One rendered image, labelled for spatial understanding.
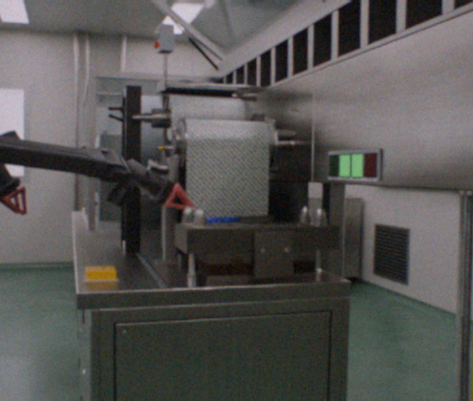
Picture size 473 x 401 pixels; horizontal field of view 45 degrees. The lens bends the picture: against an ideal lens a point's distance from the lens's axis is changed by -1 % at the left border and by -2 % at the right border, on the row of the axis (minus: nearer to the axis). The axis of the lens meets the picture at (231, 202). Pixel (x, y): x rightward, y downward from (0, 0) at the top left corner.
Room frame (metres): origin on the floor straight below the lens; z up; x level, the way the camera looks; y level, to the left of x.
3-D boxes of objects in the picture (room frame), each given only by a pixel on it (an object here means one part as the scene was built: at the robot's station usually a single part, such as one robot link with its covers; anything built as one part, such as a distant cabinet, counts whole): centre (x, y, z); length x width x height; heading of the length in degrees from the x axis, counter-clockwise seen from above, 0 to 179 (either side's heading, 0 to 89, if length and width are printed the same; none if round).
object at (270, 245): (1.40, -0.11, 0.96); 0.10 x 0.03 x 0.11; 106
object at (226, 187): (1.58, 0.01, 1.11); 0.23 x 0.01 x 0.18; 106
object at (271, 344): (2.53, 0.35, 0.43); 2.52 x 0.64 x 0.86; 16
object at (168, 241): (1.63, 0.19, 1.05); 0.06 x 0.05 x 0.31; 106
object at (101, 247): (2.53, 0.36, 0.88); 2.52 x 0.66 x 0.04; 16
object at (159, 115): (1.85, 0.23, 1.33); 0.06 x 0.06 x 0.06; 16
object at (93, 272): (1.39, 0.32, 0.91); 0.07 x 0.07 x 0.02; 16
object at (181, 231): (1.48, -0.07, 1.00); 0.40 x 0.16 x 0.06; 106
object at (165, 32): (2.15, 0.26, 1.66); 0.07 x 0.07 x 0.10; 22
